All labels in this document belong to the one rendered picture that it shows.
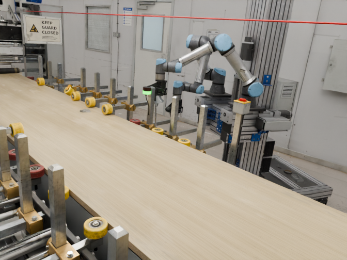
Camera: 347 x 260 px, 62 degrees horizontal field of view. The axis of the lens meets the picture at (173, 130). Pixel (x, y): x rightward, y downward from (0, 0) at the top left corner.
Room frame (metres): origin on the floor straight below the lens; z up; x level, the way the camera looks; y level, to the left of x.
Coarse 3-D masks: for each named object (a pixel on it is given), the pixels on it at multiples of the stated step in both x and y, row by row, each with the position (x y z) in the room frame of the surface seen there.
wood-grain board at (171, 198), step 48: (0, 96) 2.40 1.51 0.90; (48, 96) 2.56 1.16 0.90; (48, 144) 1.47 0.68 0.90; (96, 144) 1.54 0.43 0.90; (144, 144) 1.60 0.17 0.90; (96, 192) 1.03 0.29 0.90; (144, 192) 1.06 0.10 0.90; (192, 192) 1.10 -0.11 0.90; (240, 192) 1.14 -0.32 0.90; (288, 192) 1.18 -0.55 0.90; (144, 240) 0.77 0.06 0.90; (192, 240) 0.79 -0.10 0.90; (240, 240) 0.82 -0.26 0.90; (288, 240) 0.84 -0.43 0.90; (336, 240) 0.86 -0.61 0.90
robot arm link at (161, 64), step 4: (156, 60) 2.17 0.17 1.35; (160, 60) 2.15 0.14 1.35; (164, 60) 2.16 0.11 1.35; (156, 64) 2.16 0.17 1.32; (160, 64) 2.15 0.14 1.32; (164, 64) 2.15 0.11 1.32; (156, 68) 2.16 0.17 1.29; (160, 68) 2.15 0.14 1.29; (164, 68) 2.15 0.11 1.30; (156, 72) 2.16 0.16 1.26; (160, 72) 2.15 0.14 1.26; (164, 72) 2.17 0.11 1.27
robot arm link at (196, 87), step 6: (204, 36) 2.51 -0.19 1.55; (204, 42) 2.47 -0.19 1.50; (210, 54) 2.47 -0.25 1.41; (204, 60) 2.44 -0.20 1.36; (198, 66) 2.44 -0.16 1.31; (204, 66) 2.42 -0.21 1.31; (198, 72) 2.41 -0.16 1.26; (204, 72) 2.42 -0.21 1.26; (198, 78) 2.39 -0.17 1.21; (192, 84) 2.41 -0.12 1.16; (198, 84) 2.38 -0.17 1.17; (192, 90) 2.38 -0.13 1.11; (198, 90) 2.35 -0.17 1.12
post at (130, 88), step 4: (128, 88) 2.28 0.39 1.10; (132, 88) 2.28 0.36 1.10; (128, 92) 2.28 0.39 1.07; (132, 92) 2.28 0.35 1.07; (128, 96) 2.28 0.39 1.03; (132, 96) 2.28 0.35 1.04; (128, 100) 2.28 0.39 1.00; (132, 100) 2.28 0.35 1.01; (128, 112) 2.27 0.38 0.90; (132, 112) 2.28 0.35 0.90; (128, 116) 2.27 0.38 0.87; (132, 116) 2.28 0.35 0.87; (128, 120) 2.27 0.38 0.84
